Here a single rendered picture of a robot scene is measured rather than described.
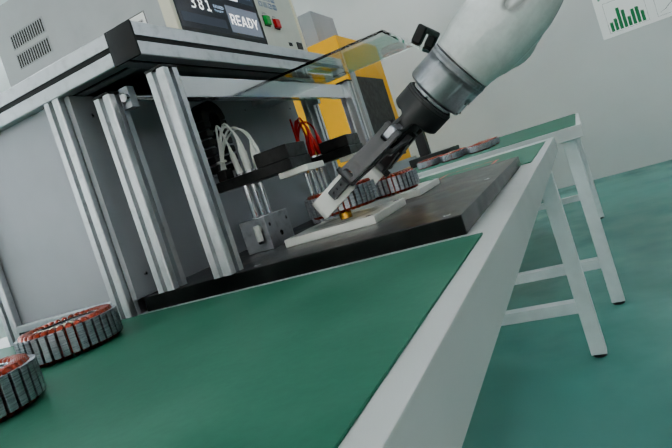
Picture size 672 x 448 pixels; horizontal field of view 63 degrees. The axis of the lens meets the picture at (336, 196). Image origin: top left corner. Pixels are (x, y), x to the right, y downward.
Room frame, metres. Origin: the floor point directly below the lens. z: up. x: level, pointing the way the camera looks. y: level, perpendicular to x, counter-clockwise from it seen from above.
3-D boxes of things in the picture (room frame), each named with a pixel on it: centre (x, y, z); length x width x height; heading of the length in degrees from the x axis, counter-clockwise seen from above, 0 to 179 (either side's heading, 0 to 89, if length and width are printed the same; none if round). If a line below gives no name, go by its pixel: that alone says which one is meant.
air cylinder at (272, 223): (0.91, 0.13, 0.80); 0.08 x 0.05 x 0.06; 155
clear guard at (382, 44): (1.10, -0.12, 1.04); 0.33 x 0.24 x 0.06; 65
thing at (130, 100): (1.03, 0.10, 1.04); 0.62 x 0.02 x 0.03; 155
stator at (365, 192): (0.84, -0.01, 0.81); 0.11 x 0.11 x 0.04
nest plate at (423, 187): (1.06, -0.11, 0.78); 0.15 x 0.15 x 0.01; 65
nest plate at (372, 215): (0.84, -0.01, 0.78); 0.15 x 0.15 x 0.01; 65
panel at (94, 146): (1.06, 0.17, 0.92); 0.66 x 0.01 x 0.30; 155
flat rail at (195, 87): (1.00, 0.03, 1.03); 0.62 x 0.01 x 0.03; 155
